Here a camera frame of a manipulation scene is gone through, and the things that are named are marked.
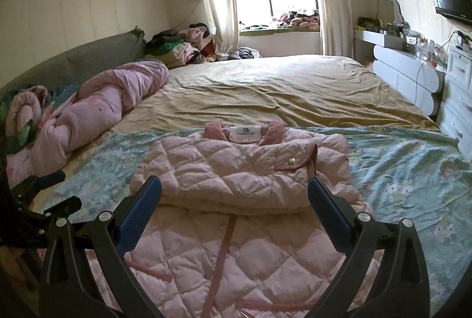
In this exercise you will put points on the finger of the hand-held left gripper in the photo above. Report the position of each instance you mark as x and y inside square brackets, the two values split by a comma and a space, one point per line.
[62, 207]
[48, 181]

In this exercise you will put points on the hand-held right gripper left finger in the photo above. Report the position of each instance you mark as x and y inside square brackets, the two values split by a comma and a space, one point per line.
[138, 214]

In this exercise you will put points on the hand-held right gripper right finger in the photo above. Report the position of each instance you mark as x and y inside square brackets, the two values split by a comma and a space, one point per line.
[329, 214]

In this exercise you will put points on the pink quilted coat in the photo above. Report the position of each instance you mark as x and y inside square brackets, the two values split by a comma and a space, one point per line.
[228, 170]

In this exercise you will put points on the pile of clothes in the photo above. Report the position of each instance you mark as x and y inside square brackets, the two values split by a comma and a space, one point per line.
[173, 45]

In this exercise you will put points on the small heap of clothes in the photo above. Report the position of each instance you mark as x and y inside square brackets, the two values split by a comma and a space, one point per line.
[243, 54]

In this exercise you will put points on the clothes heap on windowsill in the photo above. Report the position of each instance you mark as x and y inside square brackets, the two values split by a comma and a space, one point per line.
[298, 21]

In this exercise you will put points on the floral printed blanket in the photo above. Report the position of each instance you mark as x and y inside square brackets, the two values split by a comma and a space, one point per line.
[25, 107]

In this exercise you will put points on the cartoon printed bed sheet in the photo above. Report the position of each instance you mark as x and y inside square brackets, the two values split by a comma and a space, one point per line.
[405, 185]

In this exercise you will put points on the pink rolled duvet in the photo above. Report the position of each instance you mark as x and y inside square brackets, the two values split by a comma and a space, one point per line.
[99, 96]

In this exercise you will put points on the tan bed sheet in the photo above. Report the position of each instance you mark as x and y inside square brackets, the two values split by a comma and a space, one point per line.
[295, 89]

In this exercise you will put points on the grey headboard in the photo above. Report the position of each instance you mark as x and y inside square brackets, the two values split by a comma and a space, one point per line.
[92, 52]

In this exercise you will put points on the white vanity desk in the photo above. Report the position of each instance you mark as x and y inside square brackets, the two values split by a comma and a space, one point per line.
[402, 71]

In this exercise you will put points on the white drawer dresser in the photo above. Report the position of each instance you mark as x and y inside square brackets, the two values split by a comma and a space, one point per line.
[461, 96]

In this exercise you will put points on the cosmetics clutter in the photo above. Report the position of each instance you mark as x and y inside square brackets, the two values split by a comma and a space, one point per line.
[409, 41]

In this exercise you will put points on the curved vanity mirror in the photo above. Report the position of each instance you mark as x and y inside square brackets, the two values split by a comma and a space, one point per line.
[391, 10]

